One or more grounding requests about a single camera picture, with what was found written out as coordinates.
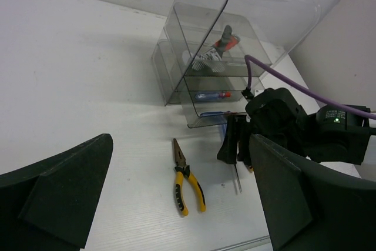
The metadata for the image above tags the red blue small screwdriver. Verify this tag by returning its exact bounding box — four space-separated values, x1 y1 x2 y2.
199 111 239 118

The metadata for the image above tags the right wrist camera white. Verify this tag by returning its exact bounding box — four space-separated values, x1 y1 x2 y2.
241 88 264 123

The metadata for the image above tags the red handle adjustable wrench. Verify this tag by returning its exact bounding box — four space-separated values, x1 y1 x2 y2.
192 35 240 73

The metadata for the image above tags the yellow long-nose pliers left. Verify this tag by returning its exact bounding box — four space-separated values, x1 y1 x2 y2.
172 138 206 216

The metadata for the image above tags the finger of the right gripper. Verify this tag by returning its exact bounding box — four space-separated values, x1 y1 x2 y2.
217 115 237 165
237 122 253 169

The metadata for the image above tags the red clear screwdriver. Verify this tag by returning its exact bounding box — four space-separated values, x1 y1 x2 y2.
194 92 231 101

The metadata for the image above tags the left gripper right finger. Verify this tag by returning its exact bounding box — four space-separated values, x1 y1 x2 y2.
249 135 375 250

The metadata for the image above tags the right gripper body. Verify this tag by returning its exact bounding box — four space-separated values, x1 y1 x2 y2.
246 88 308 157

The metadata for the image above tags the blue handle screwdriver long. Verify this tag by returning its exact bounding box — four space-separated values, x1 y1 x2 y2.
219 124 244 195

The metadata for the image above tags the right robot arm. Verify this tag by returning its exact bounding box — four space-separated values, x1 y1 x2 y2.
217 88 375 168

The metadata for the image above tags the smoky top tray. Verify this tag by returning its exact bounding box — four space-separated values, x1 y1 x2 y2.
164 2 272 77

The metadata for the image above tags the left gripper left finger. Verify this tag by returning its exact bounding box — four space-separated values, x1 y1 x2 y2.
1 133 113 250

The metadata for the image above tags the clear acrylic box cover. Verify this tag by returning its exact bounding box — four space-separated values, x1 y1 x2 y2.
163 0 323 106

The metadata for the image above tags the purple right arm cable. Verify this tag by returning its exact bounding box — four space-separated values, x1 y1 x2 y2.
245 54 376 121

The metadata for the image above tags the black handle adjustable wrench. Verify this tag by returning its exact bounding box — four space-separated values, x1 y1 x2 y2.
203 25 239 61

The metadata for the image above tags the smoky tray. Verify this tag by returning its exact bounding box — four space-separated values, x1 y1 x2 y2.
164 2 272 77
182 99 247 128
152 39 248 104

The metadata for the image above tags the smoky bottom tray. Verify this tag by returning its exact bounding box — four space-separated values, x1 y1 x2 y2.
182 99 247 128

